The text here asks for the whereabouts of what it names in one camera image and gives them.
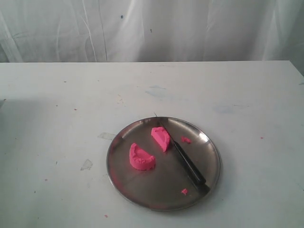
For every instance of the black serrated knife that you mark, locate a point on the black serrated knife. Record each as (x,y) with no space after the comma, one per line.
(193,172)

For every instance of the round steel plate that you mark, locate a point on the round steel plate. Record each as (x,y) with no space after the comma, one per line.
(160,188)

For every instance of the pink crumb upper right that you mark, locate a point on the pink crumb upper right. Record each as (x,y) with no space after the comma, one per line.
(186,140)

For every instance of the white backdrop curtain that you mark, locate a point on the white backdrop curtain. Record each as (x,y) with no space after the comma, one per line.
(151,30)

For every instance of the pink putty half piece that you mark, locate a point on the pink putty half piece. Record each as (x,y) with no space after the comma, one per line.
(161,136)

